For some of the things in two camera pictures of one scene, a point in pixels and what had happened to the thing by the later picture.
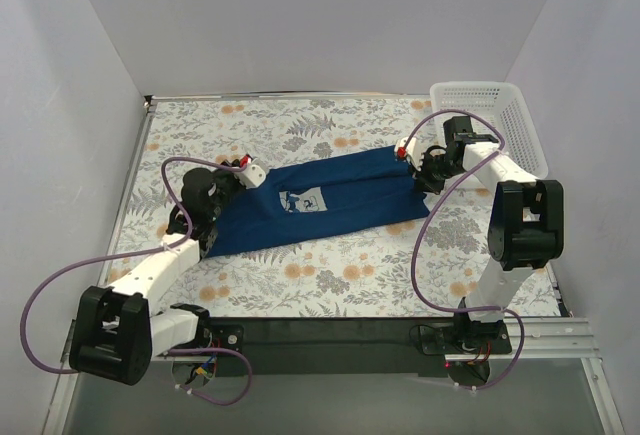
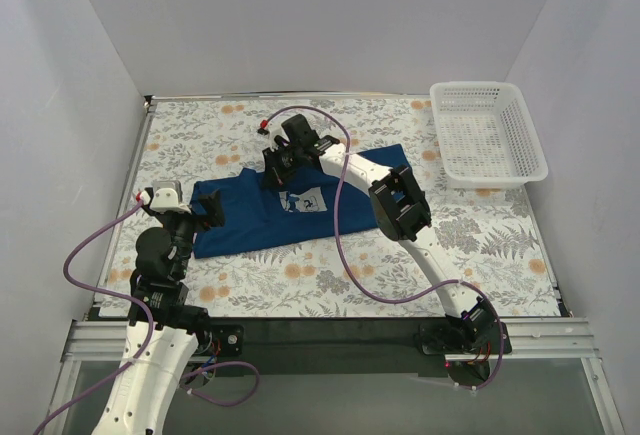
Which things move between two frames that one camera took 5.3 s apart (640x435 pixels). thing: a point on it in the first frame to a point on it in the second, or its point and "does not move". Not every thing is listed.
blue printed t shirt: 319,196 does not move
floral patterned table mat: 425,268 does not move
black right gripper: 427,170 to 279,165
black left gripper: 228,175 to 211,210
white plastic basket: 503,104 does not move
